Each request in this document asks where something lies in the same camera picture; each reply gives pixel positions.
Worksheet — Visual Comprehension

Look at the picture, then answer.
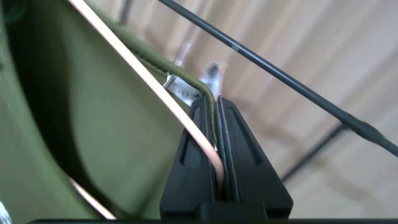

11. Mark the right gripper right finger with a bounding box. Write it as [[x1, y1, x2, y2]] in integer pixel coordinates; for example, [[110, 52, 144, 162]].
[[216, 95, 294, 220]]

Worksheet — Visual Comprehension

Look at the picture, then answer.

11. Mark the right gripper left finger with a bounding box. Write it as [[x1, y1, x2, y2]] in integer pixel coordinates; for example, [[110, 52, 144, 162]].
[[159, 95, 218, 220]]

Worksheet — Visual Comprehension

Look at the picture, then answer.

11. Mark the pink clothes hanger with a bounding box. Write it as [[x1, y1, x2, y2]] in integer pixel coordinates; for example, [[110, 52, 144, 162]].
[[67, 0, 225, 220]]

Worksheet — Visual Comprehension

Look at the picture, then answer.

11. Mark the green garment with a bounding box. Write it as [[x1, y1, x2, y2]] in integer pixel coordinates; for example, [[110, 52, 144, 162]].
[[0, 0, 218, 220]]

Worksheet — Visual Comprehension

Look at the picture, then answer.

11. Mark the black clothes rack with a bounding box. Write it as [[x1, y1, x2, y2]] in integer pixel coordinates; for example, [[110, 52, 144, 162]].
[[118, 0, 398, 183]]

